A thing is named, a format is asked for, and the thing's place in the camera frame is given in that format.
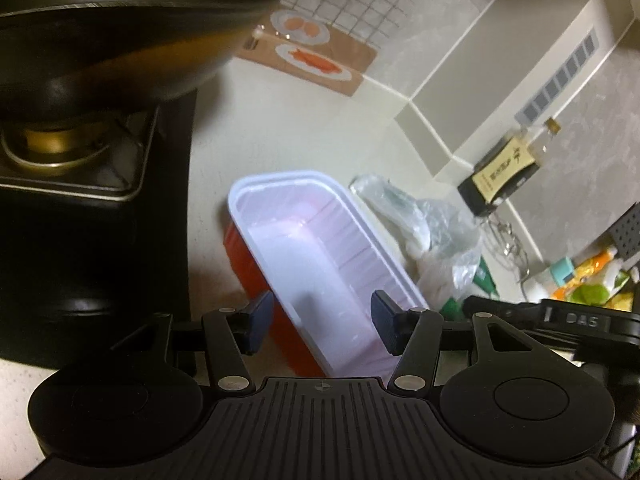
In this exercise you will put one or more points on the green packet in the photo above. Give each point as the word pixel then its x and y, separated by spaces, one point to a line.
pixel 482 275

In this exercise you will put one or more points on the dark perforated metal rack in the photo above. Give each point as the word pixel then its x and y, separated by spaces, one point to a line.
pixel 629 232

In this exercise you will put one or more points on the red and white plastic tray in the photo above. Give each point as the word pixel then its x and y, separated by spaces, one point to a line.
pixel 320 270

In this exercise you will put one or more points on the black wok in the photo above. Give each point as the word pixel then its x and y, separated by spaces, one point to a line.
pixel 115 35

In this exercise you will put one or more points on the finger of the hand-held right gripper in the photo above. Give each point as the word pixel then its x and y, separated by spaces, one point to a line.
pixel 500 307

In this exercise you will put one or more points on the yellow and green snack packets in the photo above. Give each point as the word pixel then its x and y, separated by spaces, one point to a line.
pixel 597 280

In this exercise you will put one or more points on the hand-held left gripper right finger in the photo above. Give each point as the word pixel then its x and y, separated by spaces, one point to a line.
pixel 386 324

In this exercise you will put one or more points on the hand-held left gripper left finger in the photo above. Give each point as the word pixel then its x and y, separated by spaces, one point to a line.
pixel 260 322

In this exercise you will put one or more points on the grey wall vent grille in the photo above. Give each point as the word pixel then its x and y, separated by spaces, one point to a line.
pixel 557 82

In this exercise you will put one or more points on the glass bottle with dark label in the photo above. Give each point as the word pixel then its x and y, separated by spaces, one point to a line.
pixel 505 167

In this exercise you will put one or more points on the clear crumpled plastic bag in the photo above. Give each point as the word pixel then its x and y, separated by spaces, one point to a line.
pixel 440 230

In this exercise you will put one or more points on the black gas stove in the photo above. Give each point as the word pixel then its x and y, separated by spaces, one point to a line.
pixel 90 240

